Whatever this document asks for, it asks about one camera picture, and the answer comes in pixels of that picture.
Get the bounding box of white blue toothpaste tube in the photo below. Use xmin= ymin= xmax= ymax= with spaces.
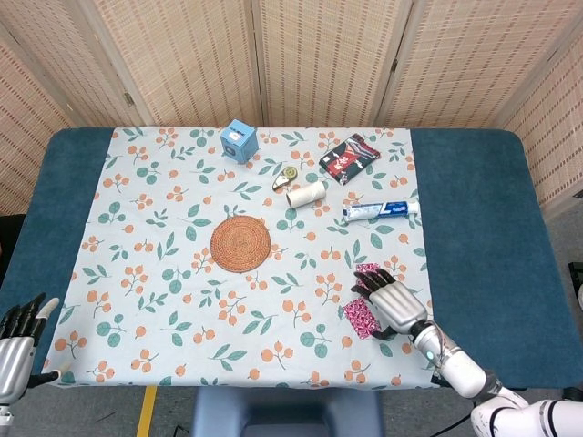
xmin=342 ymin=198 xmax=420 ymax=223

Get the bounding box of floral leaf print tablecloth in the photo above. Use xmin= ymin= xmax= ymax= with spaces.
xmin=39 ymin=126 xmax=442 ymax=389

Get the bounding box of black white floor device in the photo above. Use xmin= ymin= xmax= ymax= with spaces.
xmin=567 ymin=261 xmax=583 ymax=315

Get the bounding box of correction tape dispenser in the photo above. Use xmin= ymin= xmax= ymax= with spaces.
xmin=271 ymin=166 xmax=300 ymax=191

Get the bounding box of woven bamboo folding screen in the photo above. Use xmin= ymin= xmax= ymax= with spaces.
xmin=0 ymin=0 xmax=583 ymax=219

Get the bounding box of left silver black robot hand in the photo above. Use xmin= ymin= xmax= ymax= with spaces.
xmin=0 ymin=292 xmax=63 ymax=406

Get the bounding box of round woven rattan coaster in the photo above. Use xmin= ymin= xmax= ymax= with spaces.
xmin=210 ymin=216 xmax=273 ymax=274

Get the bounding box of cardboard paper tube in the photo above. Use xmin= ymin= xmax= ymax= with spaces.
xmin=285 ymin=180 xmax=328 ymax=209

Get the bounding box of pink patterned cloth pouch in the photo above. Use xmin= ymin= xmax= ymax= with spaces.
xmin=342 ymin=298 xmax=382 ymax=340

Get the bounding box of red patterned card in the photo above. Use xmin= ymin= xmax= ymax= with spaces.
xmin=355 ymin=262 xmax=382 ymax=289

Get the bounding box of black and red packet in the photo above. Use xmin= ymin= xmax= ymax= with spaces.
xmin=318 ymin=133 xmax=382 ymax=187

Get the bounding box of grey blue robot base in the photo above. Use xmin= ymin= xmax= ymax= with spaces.
xmin=190 ymin=386 xmax=384 ymax=437

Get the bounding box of blue cube cardboard box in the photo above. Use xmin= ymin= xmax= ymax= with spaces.
xmin=220 ymin=118 xmax=260 ymax=164

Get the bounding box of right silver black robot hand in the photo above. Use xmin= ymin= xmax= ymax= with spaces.
xmin=350 ymin=268 xmax=429 ymax=341

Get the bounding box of yellow floor tape strip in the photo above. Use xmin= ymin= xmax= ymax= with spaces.
xmin=136 ymin=385 xmax=159 ymax=437

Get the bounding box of black trouser leg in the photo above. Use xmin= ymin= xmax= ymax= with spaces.
xmin=0 ymin=213 xmax=27 ymax=292

